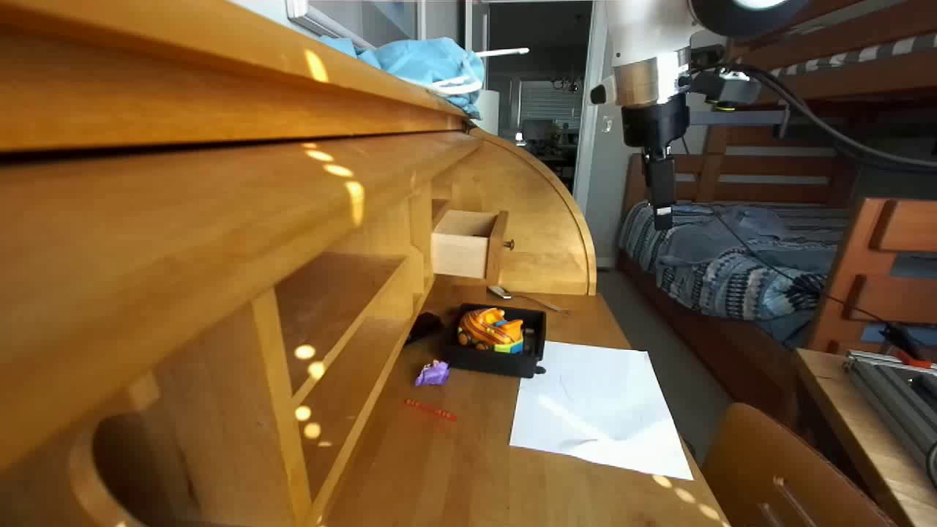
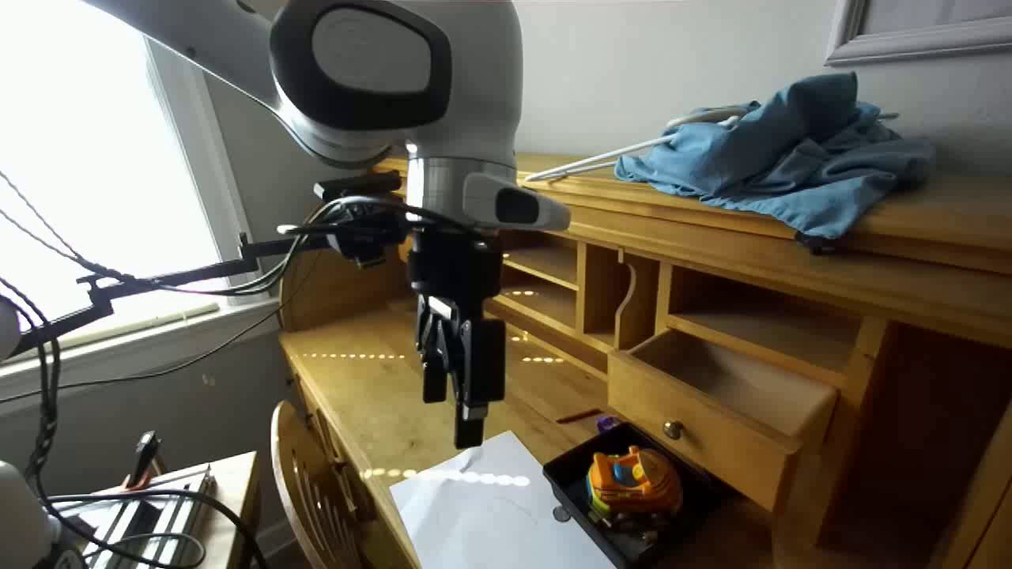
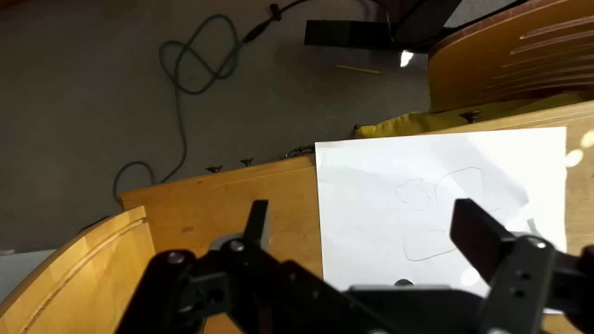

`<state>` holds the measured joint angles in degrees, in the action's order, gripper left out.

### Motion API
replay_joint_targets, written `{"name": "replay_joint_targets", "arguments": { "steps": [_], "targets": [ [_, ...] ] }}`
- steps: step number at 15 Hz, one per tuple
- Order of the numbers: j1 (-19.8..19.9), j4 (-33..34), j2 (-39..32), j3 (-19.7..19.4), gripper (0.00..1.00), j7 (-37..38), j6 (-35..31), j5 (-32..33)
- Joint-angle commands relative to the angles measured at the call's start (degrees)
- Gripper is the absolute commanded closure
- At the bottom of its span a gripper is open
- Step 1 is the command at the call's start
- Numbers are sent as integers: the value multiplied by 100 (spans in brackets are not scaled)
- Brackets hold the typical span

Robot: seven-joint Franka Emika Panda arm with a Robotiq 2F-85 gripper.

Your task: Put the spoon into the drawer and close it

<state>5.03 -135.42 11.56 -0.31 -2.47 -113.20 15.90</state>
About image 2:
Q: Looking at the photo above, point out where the small purple object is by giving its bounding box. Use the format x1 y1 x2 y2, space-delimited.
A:
594 419 618 434

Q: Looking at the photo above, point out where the wooden chair back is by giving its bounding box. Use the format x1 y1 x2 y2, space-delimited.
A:
270 403 366 569

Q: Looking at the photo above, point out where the wooden desk hutch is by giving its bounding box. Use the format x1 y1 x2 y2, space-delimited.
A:
277 153 1012 569

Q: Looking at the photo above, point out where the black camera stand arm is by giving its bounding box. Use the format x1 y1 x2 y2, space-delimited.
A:
0 235 325 359

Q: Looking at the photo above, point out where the framed picture on wall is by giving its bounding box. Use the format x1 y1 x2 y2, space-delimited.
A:
827 0 1012 68

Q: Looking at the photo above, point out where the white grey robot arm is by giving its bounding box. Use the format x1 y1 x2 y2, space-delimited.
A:
86 0 571 449

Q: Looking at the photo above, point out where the white rod on hutch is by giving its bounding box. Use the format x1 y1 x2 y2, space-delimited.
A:
521 105 754 185

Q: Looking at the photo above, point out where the white paper sheet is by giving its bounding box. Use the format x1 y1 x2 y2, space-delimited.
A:
391 431 614 569

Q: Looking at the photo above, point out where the small wooden drawer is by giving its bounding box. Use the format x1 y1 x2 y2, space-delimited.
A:
608 332 834 512

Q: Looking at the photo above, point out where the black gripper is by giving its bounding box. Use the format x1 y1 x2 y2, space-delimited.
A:
408 227 506 449

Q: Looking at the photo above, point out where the blue crumpled cloth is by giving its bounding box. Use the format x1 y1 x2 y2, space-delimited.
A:
614 73 936 251

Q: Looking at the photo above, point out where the red pencil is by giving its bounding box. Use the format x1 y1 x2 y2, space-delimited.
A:
558 407 605 425

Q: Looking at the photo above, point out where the black plastic tray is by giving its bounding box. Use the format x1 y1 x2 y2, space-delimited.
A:
543 425 723 569

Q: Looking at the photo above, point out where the orange toy in tray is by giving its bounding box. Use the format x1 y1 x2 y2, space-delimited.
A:
587 447 685 525

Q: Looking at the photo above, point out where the aluminium rail frame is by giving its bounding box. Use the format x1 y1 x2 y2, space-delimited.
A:
54 471 217 569

